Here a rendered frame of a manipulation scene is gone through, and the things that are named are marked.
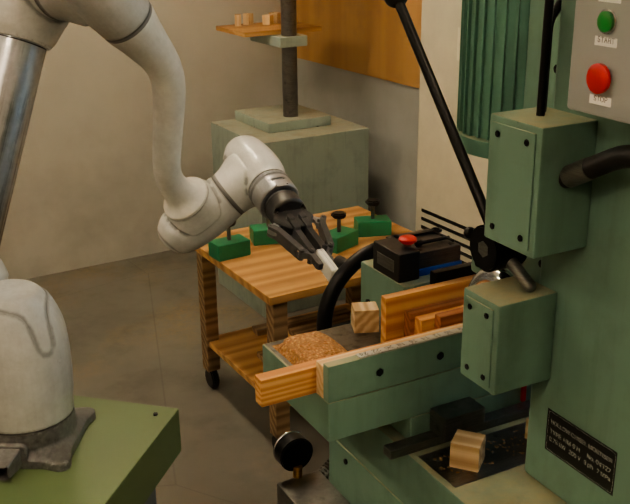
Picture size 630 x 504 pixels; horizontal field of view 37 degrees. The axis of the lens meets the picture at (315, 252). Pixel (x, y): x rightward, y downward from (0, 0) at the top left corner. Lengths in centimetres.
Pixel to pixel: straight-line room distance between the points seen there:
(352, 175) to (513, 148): 265
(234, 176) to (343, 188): 180
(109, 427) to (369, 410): 54
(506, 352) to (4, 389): 78
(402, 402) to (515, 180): 41
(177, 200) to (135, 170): 243
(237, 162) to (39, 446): 70
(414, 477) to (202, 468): 150
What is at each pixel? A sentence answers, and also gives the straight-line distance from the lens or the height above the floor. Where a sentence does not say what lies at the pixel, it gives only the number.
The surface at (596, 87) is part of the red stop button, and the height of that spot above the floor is 135.
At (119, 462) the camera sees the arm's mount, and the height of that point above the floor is 69.
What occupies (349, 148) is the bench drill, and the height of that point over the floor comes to 63.
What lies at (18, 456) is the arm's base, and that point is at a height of 72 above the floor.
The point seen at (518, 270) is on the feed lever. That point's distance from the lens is 117.
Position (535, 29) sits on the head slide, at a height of 138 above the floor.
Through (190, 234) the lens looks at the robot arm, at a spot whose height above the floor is 90.
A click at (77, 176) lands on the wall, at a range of 422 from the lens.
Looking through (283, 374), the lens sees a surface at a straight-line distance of 125.
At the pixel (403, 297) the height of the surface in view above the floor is 97.
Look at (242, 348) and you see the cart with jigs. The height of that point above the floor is 18.
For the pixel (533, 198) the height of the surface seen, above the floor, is 122.
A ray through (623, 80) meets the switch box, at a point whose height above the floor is 136.
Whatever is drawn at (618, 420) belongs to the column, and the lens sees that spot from 115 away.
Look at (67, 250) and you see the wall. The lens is 429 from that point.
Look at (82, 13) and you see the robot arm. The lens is 160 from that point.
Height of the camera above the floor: 153
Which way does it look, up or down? 20 degrees down
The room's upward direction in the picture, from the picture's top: 1 degrees counter-clockwise
